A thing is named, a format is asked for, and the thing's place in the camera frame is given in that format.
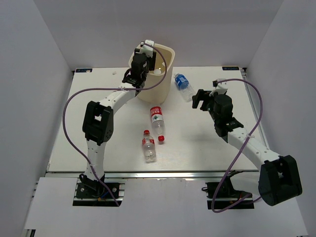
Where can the beige plastic bin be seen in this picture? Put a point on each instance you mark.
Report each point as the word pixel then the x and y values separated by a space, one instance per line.
pixel 160 84

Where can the small red cap bottle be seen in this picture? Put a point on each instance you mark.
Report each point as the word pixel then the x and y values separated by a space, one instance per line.
pixel 148 146

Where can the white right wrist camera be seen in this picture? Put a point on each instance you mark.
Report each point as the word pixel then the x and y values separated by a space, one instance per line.
pixel 220 87

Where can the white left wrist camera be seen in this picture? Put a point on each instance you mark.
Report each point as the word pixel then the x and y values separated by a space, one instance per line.
pixel 146 47

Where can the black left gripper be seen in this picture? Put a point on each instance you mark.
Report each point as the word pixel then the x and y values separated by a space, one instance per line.
pixel 151 61

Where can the blue label bottle by bin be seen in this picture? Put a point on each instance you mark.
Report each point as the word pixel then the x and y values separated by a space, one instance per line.
pixel 184 87

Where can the large red label bottle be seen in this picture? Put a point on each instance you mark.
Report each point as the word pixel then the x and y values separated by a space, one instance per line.
pixel 158 122

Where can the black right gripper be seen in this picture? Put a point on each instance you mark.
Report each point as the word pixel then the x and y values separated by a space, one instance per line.
pixel 202 96

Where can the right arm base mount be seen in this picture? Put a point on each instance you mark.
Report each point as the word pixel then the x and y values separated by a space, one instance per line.
pixel 226 196

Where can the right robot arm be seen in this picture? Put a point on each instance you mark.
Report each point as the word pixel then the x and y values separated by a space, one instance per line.
pixel 278 179

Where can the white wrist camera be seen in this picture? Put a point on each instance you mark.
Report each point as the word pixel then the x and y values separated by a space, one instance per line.
pixel 220 87
pixel 146 47

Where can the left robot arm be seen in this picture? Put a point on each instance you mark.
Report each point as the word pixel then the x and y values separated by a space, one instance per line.
pixel 98 124

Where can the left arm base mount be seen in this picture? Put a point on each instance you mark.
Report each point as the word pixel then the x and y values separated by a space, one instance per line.
pixel 92 193

